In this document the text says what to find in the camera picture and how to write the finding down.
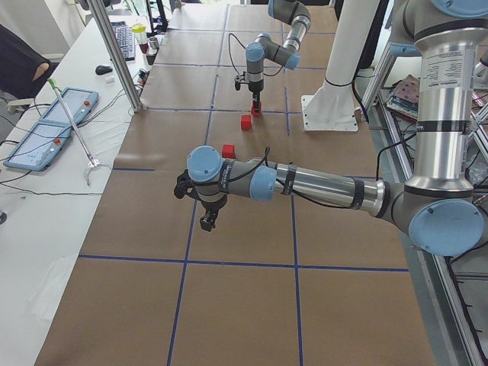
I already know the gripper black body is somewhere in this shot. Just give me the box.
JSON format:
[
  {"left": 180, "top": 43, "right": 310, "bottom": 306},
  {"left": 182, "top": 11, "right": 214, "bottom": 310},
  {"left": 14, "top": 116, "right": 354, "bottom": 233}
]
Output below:
[
  {"left": 234, "top": 72, "right": 264, "bottom": 93},
  {"left": 174, "top": 170, "right": 227, "bottom": 217}
]

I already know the red block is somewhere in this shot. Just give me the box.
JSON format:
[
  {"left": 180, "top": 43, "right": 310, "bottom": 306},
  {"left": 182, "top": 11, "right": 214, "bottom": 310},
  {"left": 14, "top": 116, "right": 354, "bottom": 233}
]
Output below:
[
  {"left": 221, "top": 144, "right": 236, "bottom": 159},
  {"left": 251, "top": 107, "right": 262, "bottom": 117},
  {"left": 240, "top": 114, "right": 252, "bottom": 130}
]

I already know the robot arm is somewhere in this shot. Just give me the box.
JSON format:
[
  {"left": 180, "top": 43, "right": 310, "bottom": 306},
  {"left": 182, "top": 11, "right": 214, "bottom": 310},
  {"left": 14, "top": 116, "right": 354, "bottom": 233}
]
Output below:
[
  {"left": 234, "top": 1, "right": 311, "bottom": 116},
  {"left": 160, "top": 4, "right": 403, "bottom": 266}
]

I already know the grabber stick tool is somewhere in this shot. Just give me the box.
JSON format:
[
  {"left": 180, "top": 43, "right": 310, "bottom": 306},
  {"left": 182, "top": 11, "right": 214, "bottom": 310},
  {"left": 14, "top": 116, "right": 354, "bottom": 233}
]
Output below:
[{"left": 47, "top": 78, "right": 111, "bottom": 186}]

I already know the teach pendant far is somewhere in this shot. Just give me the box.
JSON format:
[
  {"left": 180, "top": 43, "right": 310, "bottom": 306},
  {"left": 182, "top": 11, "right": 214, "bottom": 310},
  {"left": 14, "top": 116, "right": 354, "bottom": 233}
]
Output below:
[{"left": 40, "top": 88, "right": 99, "bottom": 125}]

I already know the teach pendant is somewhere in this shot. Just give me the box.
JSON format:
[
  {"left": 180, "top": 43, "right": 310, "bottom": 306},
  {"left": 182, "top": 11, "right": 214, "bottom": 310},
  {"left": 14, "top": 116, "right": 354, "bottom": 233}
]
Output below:
[
  {"left": 40, "top": 88, "right": 99, "bottom": 125},
  {"left": 3, "top": 121, "right": 72, "bottom": 172}
]

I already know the black computer mouse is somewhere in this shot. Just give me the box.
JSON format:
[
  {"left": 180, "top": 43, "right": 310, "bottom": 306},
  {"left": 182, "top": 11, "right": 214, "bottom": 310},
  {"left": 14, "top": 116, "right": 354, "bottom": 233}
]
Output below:
[{"left": 95, "top": 65, "right": 113, "bottom": 75}]

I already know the black keyboard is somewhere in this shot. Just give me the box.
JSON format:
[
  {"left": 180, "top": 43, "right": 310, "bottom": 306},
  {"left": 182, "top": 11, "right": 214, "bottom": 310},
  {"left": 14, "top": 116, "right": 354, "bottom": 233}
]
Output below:
[{"left": 111, "top": 21, "right": 135, "bottom": 61}]

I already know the teach pendant near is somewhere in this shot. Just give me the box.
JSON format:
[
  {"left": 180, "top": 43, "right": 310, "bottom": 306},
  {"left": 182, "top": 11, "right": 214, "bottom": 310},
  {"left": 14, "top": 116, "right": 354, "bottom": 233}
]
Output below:
[{"left": 3, "top": 121, "right": 72, "bottom": 172}]

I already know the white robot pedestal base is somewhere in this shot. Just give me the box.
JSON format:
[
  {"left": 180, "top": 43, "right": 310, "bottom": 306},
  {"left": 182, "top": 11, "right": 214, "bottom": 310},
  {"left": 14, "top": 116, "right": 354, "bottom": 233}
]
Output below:
[{"left": 301, "top": 0, "right": 380, "bottom": 132}]

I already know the aluminium frame post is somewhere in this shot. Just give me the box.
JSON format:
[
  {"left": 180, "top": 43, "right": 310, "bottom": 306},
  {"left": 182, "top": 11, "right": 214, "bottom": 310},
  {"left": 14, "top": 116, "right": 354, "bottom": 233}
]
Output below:
[{"left": 87, "top": 0, "right": 143, "bottom": 113}]

